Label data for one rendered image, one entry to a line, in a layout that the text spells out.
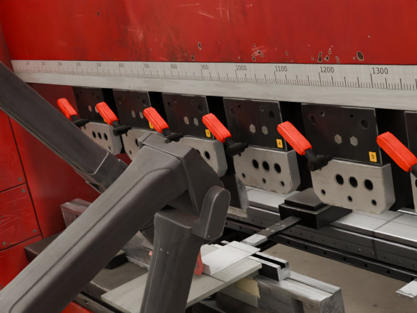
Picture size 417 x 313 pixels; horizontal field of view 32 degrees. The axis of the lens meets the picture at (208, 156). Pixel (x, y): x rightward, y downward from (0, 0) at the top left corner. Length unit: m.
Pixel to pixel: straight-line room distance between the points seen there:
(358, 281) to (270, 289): 2.09
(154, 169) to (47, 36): 1.03
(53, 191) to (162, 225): 1.26
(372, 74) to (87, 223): 0.45
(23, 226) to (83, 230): 1.37
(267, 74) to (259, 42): 0.05
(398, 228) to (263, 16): 0.58
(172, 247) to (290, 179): 0.33
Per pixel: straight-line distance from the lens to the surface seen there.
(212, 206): 0.94
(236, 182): 1.41
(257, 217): 1.81
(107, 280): 1.83
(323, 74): 1.11
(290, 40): 1.14
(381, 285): 3.44
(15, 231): 2.19
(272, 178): 1.26
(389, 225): 1.56
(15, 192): 2.17
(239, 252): 1.50
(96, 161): 1.27
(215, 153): 1.37
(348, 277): 3.55
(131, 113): 1.60
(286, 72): 1.16
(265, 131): 1.24
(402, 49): 1.00
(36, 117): 1.22
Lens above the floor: 1.60
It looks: 16 degrees down
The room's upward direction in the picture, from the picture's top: 12 degrees counter-clockwise
